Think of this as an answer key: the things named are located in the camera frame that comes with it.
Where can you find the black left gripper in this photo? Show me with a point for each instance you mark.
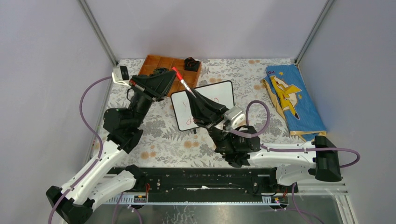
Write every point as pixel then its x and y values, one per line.
pixel 162 82

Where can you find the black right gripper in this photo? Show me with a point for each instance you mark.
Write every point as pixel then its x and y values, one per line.
pixel 201 115

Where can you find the small black-framed whiteboard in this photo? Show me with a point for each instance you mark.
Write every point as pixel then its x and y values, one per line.
pixel 221 92

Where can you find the red marker cap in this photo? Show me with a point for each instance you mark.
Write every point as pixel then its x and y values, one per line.
pixel 178 74

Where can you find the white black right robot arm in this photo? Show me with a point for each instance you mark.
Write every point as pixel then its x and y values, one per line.
pixel 240 145

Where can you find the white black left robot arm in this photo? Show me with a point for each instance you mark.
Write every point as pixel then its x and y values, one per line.
pixel 78 198

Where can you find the black tape roll upper middle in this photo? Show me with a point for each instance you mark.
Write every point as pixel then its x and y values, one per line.
pixel 159 71

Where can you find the black tape roll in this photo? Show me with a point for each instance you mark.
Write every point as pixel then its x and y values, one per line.
pixel 190 64
pixel 159 71

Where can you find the black tape roll top right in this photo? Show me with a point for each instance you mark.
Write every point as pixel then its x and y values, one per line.
pixel 190 64

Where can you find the floral patterned table mat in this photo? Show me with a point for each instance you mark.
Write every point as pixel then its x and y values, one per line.
pixel 164 145

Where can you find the blue yellow cartoon cloth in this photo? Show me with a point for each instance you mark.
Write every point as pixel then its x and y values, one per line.
pixel 292 101

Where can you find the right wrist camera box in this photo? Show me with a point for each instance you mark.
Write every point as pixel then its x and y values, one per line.
pixel 234 118

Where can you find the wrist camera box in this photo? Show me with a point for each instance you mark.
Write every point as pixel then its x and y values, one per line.
pixel 120 75
pixel 234 118

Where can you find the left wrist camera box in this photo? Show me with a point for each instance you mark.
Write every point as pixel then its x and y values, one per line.
pixel 120 75

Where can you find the left aluminium frame post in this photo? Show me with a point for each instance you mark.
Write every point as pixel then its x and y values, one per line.
pixel 98 32

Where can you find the aluminium frame post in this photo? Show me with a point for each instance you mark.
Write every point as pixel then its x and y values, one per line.
pixel 98 32
pixel 325 10

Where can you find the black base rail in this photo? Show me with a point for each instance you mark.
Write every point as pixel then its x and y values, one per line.
pixel 207 186

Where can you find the right aluminium frame post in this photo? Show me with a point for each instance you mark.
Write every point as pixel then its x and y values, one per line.
pixel 325 10

